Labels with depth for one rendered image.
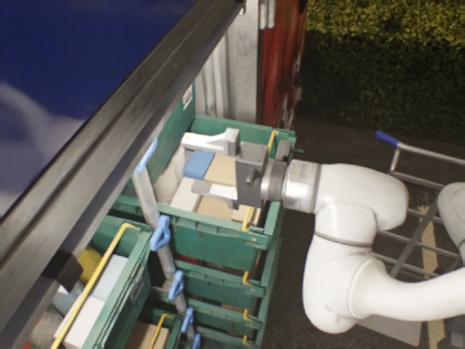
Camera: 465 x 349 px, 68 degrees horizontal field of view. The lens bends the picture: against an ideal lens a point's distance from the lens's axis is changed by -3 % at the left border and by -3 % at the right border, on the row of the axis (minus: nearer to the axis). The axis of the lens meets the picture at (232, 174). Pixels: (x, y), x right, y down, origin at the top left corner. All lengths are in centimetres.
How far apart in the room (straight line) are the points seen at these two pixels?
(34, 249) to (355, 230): 47
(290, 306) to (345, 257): 204
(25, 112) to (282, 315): 243
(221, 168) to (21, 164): 84
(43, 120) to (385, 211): 51
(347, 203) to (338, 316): 19
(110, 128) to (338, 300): 44
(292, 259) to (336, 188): 223
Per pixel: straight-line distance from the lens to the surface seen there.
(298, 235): 294
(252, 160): 60
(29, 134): 29
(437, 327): 287
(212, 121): 115
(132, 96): 40
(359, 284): 61
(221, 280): 114
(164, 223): 87
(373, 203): 61
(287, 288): 270
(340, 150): 358
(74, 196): 33
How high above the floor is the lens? 241
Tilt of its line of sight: 46 degrees down
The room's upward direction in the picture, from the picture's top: 2 degrees counter-clockwise
